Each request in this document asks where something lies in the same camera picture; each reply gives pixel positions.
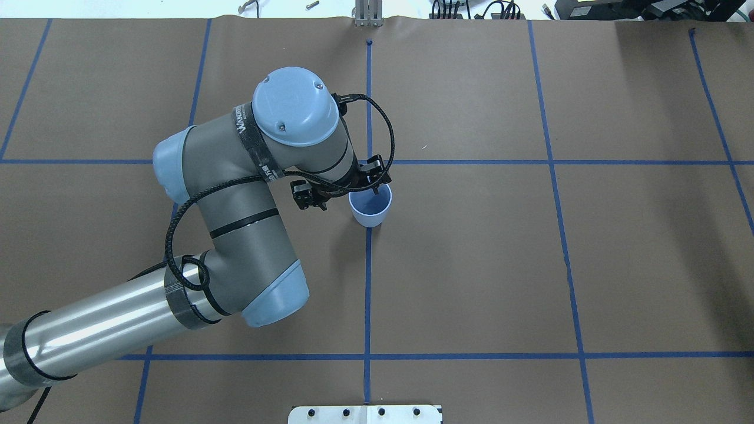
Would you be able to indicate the black power strip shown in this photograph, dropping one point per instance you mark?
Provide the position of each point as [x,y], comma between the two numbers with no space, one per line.
[476,10]

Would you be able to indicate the light blue cup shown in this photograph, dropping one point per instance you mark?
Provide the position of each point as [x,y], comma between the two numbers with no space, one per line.
[370,208]

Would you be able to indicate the aluminium frame post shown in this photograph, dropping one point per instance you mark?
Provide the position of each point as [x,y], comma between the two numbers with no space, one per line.
[368,13]

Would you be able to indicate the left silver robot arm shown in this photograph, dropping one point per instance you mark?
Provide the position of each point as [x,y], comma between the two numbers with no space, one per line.
[226,250]

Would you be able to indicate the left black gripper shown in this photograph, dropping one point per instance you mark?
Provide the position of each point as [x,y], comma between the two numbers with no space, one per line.
[373,176]

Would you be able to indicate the white camera stand column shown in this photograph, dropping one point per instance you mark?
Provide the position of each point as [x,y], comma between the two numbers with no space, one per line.
[367,414]

